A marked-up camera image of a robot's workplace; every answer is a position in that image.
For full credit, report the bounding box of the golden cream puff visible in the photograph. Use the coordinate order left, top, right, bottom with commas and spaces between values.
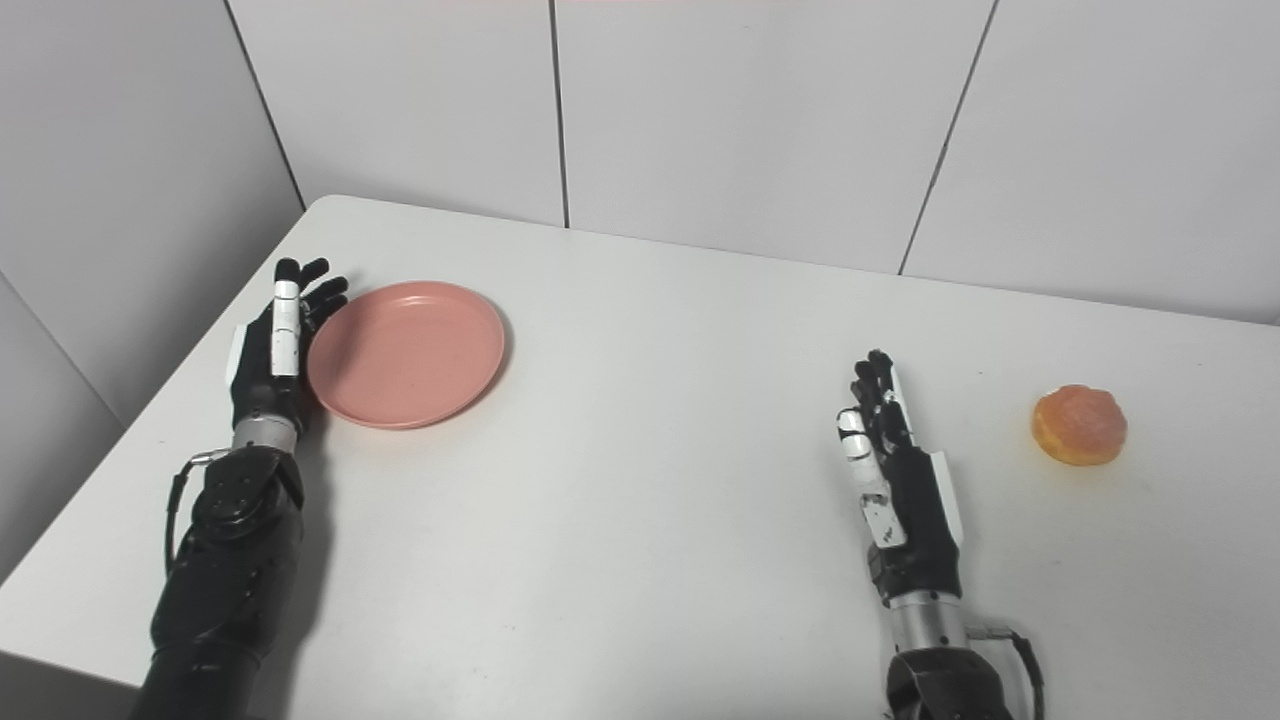
1031, 384, 1129, 467

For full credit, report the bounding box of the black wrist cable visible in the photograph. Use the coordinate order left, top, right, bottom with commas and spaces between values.
966, 625, 1046, 720
164, 449, 233, 576

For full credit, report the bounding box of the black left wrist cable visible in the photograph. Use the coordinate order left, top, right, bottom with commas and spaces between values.
164, 449, 233, 576

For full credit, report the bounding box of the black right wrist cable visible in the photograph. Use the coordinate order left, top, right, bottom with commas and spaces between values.
966, 625, 1046, 720

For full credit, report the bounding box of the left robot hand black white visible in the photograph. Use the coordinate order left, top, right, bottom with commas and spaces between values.
227, 257, 350, 433

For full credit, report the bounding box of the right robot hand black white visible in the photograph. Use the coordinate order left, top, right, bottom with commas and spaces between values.
837, 349, 967, 606

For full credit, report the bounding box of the pink round plate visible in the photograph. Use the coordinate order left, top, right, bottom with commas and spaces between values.
306, 280, 508, 431

